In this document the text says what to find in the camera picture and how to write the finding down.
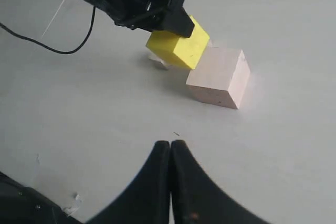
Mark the medium natural wooden cube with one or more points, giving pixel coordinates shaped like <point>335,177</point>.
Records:
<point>158,62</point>

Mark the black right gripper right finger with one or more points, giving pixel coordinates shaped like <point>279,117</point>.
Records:
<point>196,198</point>

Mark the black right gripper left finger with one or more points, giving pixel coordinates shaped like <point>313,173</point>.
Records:
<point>147,198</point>

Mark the large natural wooden cube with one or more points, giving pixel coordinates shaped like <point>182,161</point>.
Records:
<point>220,77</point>

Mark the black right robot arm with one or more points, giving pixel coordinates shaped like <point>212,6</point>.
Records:
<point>170,185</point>

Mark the yellow wooden cube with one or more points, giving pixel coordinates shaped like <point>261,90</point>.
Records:
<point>179,51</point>

